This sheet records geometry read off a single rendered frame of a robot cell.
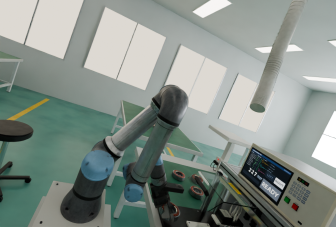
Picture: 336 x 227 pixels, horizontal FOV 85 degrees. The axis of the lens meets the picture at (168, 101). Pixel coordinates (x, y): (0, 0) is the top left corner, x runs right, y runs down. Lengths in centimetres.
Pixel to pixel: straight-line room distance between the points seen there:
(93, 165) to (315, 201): 85
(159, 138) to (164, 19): 492
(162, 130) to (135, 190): 26
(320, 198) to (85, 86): 502
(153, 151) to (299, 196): 63
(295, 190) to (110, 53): 482
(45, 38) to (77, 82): 123
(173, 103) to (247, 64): 606
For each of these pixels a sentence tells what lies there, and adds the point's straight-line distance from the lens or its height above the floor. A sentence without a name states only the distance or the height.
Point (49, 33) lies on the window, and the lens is 544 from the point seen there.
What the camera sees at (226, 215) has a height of 92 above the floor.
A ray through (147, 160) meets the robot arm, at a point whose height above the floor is 114.
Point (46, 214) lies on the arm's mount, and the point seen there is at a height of 85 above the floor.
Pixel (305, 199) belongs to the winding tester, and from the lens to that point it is 99.
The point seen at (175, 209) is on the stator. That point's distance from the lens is 114.
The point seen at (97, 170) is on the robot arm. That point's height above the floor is 106.
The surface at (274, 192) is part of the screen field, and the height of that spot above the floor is 117.
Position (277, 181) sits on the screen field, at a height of 122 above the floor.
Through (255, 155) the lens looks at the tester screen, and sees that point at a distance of 115.
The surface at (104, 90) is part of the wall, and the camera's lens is 526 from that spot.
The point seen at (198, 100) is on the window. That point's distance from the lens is 587.
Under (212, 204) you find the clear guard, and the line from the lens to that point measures 95.
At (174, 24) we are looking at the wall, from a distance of 554.
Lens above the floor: 145
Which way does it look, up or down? 5 degrees down
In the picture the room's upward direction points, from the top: 22 degrees clockwise
